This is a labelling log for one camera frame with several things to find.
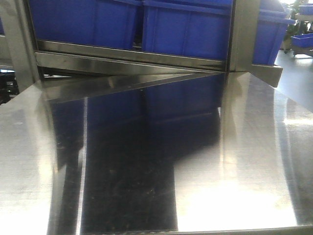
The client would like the blue bin behind centre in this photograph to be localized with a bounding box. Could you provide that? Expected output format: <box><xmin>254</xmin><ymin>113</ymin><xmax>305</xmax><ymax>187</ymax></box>
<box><xmin>142</xmin><ymin>0</ymin><xmax>233</xmax><ymax>60</ymax></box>

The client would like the blue bin behind left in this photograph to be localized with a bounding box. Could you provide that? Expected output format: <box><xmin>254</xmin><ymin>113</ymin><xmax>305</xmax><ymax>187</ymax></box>
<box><xmin>29</xmin><ymin>0</ymin><xmax>142</xmax><ymax>49</ymax></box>

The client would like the blue bin far right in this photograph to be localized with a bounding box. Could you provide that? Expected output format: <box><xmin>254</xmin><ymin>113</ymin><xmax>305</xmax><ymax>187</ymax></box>
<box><xmin>253</xmin><ymin>9</ymin><xmax>295</xmax><ymax>66</ymax></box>

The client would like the small distant blue bin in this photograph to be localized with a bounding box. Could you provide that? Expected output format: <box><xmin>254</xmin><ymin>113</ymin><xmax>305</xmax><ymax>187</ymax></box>
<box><xmin>291</xmin><ymin>33</ymin><xmax>313</xmax><ymax>48</ymax></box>

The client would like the steel shelf frame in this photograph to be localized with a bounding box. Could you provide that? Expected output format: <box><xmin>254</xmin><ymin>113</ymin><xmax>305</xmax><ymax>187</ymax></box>
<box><xmin>0</xmin><ymin>0</ymin><xmax>283</xmax><ymax>92</ymax></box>

